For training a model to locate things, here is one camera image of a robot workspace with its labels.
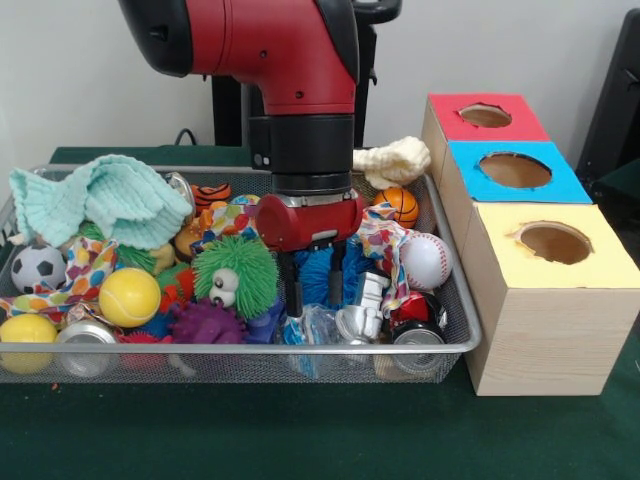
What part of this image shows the green spiky ball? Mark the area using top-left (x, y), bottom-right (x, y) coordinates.
top-left (192, 235), bottom-right (280, 320)

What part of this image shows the mint green cloth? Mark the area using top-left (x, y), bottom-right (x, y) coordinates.
top-left (8, 153), bottom-right (195, 251)

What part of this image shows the yellow tennis ball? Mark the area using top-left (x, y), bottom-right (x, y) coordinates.
top-left (98, 268), bottom-right (162, 329)

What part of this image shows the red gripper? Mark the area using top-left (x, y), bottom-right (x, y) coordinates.
top-left (254, 188), bottom-right (366, 320)

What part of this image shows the cream cloth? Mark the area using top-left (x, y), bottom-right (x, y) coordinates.
top-left (352, 135), bottom-right (432, 191)

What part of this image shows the purple spiky toy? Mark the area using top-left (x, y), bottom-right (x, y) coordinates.
top-left (169, 298), bottom-right (249, 345)

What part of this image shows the silver mesh bin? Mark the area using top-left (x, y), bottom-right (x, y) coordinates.
top-left (0, 164), bottom-right (484, 385)

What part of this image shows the black cable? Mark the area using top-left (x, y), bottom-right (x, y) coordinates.
top-left (174, 128), bottom-right (216, 147)

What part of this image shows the silver toy robot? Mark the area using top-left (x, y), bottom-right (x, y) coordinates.
top-left (334, 271), bottom-right (393, 347)

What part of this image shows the black and white soccer ball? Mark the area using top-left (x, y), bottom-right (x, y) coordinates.
top-left (10, 243), bottom-right (69, 295)

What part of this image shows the crushed clear plastic bottle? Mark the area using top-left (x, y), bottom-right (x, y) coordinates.
top-left (282, 303), bottom-right (347, 377)

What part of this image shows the white baseball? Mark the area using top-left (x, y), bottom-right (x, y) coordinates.
top-left (399, 233), bottom-right (454, 292)

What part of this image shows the green covered side table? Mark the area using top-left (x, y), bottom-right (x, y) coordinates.
top-left (593, 159), bottom-right (640, 201)

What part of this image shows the blue spiky ball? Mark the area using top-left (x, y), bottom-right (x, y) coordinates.
top-left (293, 234), bottom-right (371, 307)

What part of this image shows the wooden box with three holes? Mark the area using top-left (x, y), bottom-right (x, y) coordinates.
top-left (416, 92), bottom-right (640, 397)

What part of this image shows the orange basketball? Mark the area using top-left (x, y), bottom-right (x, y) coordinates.
top-left (372, 187), bottom-right (420, 230)

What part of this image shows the dark green table cloth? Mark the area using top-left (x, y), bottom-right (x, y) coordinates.
top-left (0, 144), bottom-right (640, 480)

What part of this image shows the black upright panel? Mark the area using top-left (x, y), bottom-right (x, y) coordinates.
top-left (574, 7), bottom-right (640, 231)

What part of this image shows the smooth yellow ball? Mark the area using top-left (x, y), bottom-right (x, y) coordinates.
top-left (0, 313), bottom-right (59, 375)

